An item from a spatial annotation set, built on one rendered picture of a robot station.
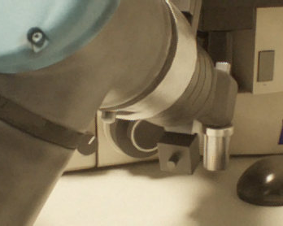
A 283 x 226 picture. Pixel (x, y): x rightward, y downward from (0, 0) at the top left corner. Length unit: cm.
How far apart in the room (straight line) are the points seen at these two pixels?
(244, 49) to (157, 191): 21
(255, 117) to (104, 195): 20
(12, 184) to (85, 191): 31
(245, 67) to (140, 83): 38
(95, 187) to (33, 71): 35
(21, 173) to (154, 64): 10
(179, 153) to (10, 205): 24
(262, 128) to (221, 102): 19
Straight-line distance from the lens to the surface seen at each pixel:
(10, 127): 32
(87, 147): 66
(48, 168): 33
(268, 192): 61
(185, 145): 53
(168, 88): 41
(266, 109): 73
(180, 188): 64
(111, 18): 31
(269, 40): 73
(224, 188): 65
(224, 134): 64
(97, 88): 33
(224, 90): 54
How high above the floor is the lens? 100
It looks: 16 degrees down
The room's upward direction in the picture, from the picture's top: straight up
